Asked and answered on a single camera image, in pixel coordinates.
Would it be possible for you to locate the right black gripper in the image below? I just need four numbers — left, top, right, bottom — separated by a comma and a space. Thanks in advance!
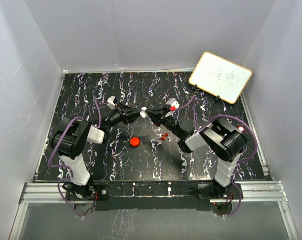
146, 106, 183, 139

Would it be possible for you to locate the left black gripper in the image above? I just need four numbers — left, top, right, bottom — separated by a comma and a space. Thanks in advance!
105, 102, 143, 130

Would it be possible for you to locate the white earbud charging case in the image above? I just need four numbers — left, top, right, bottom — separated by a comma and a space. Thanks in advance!
140, 107, 148, 119

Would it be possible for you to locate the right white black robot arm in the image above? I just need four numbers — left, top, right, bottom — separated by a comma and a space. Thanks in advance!
145, 106, 247, 199

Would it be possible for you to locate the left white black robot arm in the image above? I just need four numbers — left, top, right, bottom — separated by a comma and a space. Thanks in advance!
47, 103, 142, 200

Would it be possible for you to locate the red earbud charging case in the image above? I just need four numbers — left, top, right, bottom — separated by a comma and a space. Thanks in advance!
129, 137, 140, 148

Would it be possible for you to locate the red emergency stop button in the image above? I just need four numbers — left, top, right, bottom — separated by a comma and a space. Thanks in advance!
238, 126, 245, 132

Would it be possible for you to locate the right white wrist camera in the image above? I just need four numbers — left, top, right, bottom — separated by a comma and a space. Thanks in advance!
165, 98, 180, 118

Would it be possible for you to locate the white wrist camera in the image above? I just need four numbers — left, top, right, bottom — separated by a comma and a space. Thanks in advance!
107, 96, 117, 110
165, 98, 180, 118

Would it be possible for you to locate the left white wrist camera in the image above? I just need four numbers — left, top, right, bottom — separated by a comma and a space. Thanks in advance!
107, 96, 117, 110

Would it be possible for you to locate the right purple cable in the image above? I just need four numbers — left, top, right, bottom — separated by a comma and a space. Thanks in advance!
174, 94, 258, 176

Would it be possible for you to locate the small whiteboard yellow frame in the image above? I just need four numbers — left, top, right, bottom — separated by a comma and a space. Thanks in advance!
189, 51, 253, 104

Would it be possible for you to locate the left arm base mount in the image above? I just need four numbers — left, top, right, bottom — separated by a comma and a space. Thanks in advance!
62, 182, 109, 202

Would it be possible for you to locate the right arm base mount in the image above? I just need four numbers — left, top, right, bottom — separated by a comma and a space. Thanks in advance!
191, 183, 243, 200

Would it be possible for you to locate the aluminium front rail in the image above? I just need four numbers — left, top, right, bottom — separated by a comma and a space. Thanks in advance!
19, 181, 288, 204

